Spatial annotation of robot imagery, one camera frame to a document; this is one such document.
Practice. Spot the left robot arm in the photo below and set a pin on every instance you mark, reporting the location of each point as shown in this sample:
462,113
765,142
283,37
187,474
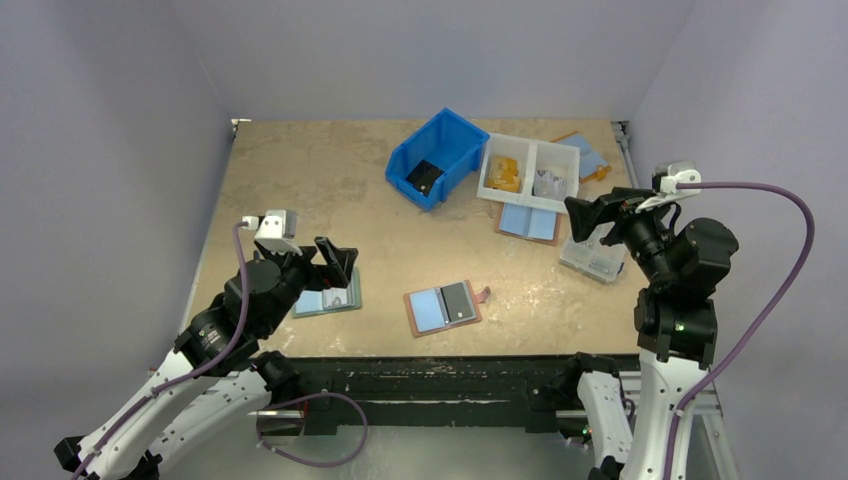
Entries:
215,371

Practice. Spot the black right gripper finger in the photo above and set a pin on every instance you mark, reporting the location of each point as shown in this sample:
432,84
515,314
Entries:
585,216
619,196

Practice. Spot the card in white tray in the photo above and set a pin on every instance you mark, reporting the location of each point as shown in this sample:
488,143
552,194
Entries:
549,186

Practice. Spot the orange card holder in tray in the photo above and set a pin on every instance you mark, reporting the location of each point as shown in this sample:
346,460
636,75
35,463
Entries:
503,175

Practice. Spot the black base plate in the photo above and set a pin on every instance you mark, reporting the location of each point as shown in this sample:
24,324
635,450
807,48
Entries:
531,392

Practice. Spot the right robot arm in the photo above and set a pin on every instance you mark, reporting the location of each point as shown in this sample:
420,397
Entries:
677,330

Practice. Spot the black card in blue bin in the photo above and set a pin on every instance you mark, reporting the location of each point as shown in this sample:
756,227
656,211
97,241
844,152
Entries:
423,177

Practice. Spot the blue plastic bin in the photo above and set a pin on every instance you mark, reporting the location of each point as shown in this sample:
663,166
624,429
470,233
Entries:
448,141

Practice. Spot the black VIP card in holder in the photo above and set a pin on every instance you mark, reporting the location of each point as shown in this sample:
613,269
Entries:
458,304

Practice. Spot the clear plastic screw box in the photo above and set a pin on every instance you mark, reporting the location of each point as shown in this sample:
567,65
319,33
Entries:
593,259

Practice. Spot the white divided plastic tray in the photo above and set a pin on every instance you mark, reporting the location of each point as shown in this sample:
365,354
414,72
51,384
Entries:
531,156

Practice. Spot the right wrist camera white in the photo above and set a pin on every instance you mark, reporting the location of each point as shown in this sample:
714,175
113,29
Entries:
671,183

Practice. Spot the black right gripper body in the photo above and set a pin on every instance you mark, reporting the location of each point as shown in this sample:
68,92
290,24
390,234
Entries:
615,212

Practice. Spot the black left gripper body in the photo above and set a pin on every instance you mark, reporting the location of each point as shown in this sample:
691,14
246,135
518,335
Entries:
303,273

